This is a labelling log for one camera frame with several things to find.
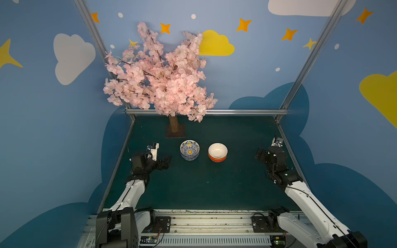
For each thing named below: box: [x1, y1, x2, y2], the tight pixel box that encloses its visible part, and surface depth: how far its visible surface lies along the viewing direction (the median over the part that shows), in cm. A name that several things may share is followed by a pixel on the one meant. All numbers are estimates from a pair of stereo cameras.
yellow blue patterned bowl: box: [179, 139, 201, 157], surface depth 98 cm
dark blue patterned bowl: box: [180, 155, 200, 162], surface depth 95 cm
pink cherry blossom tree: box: [103, 21, 218, 123], surface depth 74 cm
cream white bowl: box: [207, 142, 228, 160], surface depth 98 cm
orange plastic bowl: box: [207, 151, 228, 163], surface depth 93 cm
